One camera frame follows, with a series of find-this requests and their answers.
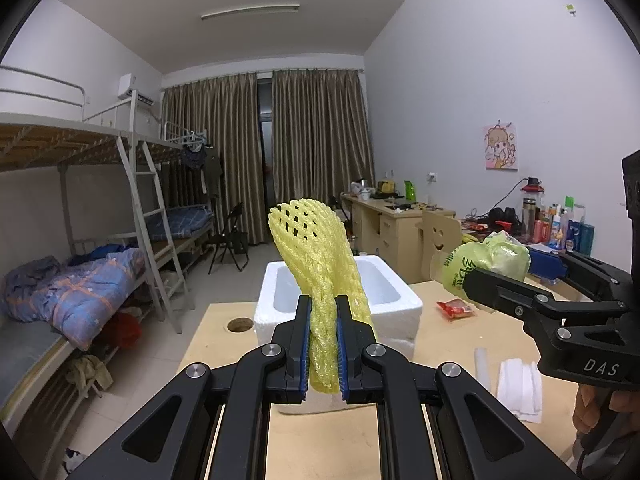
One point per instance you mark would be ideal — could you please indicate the grey metal ladder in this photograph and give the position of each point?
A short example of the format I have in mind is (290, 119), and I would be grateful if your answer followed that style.
(150, 220)

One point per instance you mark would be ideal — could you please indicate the black folding chair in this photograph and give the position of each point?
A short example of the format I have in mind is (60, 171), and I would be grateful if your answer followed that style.
(230, 225)

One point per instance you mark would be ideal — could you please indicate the yellow foam net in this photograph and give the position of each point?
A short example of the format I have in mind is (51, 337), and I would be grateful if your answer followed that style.
(310, 240)

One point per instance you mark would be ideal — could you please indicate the blue orange checked blanket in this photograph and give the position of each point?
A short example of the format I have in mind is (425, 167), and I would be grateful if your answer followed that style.
(80, 295)

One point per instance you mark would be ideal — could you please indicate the brown curtain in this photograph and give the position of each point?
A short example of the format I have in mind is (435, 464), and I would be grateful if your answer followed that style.
(215, 160)
(320, 135)

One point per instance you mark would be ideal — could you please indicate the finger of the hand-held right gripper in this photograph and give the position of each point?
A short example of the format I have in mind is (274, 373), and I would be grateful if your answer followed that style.
(500, 290)
(547, 265)

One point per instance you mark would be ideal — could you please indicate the grey metal bunk bed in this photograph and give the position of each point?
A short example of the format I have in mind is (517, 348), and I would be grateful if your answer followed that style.
(170, 150)
(40, 140)

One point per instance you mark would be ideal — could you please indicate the wooden smiley face chair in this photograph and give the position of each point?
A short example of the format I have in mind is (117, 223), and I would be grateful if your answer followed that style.
(440, 237)

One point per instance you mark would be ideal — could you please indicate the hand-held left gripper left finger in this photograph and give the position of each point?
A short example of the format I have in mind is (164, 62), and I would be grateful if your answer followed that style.
(301, 365)

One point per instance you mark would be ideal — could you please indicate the beige cloth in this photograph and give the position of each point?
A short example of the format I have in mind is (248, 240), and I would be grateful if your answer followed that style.
(90, 375)

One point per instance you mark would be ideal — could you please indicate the plastic clothes hangers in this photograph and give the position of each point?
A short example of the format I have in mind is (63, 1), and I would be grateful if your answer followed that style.
(192, 139)

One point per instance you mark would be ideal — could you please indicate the blue checked bedding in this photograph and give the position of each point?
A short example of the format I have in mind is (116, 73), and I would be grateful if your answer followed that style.
(180, 222)

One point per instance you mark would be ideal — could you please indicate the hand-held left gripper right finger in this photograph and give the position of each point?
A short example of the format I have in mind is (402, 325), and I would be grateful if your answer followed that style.
(341, 365)

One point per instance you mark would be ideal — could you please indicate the green tissue packet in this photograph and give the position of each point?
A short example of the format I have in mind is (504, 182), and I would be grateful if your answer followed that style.
(480, 260)

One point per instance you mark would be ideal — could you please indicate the light wooden desk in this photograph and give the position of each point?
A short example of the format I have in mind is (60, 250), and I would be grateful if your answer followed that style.
(390, 230)

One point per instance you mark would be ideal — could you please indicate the ceiling tube light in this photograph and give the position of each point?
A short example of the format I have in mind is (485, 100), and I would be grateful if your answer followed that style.
(250, 11)

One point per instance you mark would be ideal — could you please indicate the red cloth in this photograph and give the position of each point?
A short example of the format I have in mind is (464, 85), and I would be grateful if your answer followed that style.
(122, 330)

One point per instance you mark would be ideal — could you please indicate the white air conditioner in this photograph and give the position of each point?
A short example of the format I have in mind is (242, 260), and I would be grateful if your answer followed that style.
(130, 87)

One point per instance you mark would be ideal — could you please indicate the white foam box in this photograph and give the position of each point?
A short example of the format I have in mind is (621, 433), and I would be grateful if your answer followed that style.
(395, 310)

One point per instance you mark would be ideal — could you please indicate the black bin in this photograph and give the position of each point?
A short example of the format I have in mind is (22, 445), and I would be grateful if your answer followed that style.
(239, 244)

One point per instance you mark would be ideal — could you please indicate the row of toiletry bottles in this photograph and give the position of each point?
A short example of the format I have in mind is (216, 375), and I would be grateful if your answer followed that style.
(570, 232)

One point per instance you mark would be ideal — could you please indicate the yellow box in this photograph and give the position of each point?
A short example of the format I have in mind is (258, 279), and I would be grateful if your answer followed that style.
(386, 187)

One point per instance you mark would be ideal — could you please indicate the person's right hand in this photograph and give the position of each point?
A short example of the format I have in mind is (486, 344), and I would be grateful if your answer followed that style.
(585, 410)

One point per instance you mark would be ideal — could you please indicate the black headphones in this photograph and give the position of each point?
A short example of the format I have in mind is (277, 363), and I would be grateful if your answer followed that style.
(502, 217)

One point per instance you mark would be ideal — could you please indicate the white tissue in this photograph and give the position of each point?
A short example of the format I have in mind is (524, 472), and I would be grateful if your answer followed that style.
(520, 390)

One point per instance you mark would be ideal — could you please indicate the red snack packet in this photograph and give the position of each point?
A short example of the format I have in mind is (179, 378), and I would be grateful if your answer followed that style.
(455, 308)

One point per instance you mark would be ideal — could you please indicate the dark hanging clothes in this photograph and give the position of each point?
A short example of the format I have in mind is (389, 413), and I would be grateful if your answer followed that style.
(205, 170)

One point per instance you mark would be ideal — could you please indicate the blue garment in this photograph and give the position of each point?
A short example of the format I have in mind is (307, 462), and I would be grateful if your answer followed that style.
(105, 252)

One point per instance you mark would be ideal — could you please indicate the thermos bottle red lid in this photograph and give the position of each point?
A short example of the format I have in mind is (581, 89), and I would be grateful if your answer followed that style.
(531, 215)

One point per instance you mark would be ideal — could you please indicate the white cup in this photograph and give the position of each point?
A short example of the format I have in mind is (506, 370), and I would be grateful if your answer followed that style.
(361, 191)

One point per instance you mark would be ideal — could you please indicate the pink cartoon wall poster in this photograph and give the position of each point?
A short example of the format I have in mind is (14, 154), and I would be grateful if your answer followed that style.
(501, 145)

